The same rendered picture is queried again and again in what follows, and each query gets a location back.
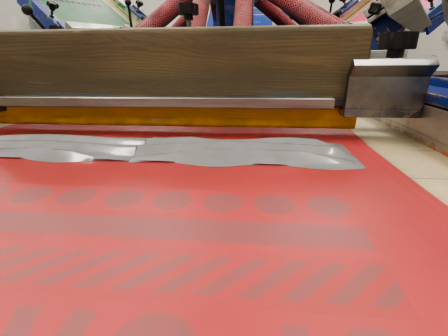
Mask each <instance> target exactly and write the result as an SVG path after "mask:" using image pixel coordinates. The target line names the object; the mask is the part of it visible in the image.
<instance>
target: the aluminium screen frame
mask: <svg viewBox="0 0 448 336"><path fill-rule="evenodd" d="M422 110H423V113H422V117H421V118H376V117H372V118H373V119H375V120H377V121H379V122H381V123H383V124H385V125H386V126H388V127H390V128H392V129H394V130H396V131H398V132H400V133H402V134H404V135H406V136H408V137H410V138H412V139H414V140H416V141H418V142H419V143H421V144H423V145H425V146H427V147H429V148H431V149H433V150H435V151H436V152H438V153H440V154H442V155H444V156H446V157H448V109H445V108H442V107H438V106H434V105H430V104H427V103H425V105H424V108H423V109H422Z"/></svg>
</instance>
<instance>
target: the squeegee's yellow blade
mask: <svg viewBox="0 0 448 336"><path fill-rule="evenodd" d="M6 108H7V110H6V111H2V112H0V115H44V116H102V117H214V118H271V119H357V118H356V117H343V116H341V115H340V114H339V107H334V109H218V108H141V107H6Z"/></svg>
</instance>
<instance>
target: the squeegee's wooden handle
mask: <svg viewBox="0 0 448 336"><path fill-rule="evenodd" d="M372 40H373V28H372V25H371V24H331V25H254V26H214V27H138V28H98V29H21V30H0V96H4V95H107V96H241V97H333V98H335V106H334V107H343V101H344V95H345V86H346V80H347V72H348V70H349V68H350V66H351V63H352V61H353V60H354V59H369V58H370V53H371V45H372Z"/></svg>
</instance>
